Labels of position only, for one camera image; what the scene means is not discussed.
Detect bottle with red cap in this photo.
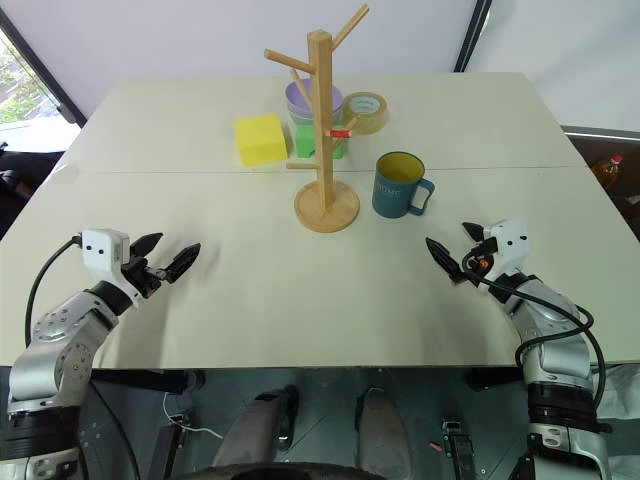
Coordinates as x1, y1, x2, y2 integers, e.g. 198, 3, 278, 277
591, 153, 627, 190

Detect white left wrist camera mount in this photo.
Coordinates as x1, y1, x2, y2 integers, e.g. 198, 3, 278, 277
81, 228, 139, 307

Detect green foam block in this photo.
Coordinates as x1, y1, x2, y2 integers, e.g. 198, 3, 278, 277
294, 123, 348, 161

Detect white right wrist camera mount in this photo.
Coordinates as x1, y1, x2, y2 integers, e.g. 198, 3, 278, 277
481, 217, 531, 282

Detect thin white wire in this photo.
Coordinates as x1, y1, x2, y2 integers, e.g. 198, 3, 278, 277
161, 391, 224, 440

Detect black window frame bar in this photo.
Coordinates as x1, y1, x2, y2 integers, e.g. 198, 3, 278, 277
0, 8, 87, 127

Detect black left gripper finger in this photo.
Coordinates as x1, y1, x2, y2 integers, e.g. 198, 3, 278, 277
130, 231, 165, 262
166, 242, 203, 284

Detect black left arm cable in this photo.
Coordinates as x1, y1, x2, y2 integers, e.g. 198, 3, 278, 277
24, 236, 84, 351

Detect yellow foam block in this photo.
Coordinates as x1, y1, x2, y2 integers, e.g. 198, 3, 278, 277
234, 113, 290, 168

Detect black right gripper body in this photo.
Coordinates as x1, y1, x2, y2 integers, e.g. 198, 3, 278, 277
461, 236, 502, 285

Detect teal mug with yellow inside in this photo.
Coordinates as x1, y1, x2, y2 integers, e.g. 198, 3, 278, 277
370, 151, 437, 220

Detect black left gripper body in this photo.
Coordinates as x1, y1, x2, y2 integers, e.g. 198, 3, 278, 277
120, 248, 170, 301

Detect black table frame bar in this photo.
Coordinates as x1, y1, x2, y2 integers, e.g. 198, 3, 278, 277
88, 368, 207, 397

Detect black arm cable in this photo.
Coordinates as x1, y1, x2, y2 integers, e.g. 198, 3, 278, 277
461, 251, 609, 427
24, 236, 84, 351

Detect brown packing tape roll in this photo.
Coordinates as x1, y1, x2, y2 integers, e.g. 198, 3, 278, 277
340, 91, 391, 136

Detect wooden mug tree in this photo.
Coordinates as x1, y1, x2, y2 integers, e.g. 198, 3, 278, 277
263, 3, 372, 233

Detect black screen frame pole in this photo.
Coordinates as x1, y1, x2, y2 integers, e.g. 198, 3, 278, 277
451, 0, 495, 74

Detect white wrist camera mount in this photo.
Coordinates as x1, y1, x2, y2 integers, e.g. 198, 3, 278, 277
81, 228, 139, 307
481, 217, 531, 282

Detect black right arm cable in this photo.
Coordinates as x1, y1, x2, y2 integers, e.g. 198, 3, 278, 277
461, 251, 609, 427

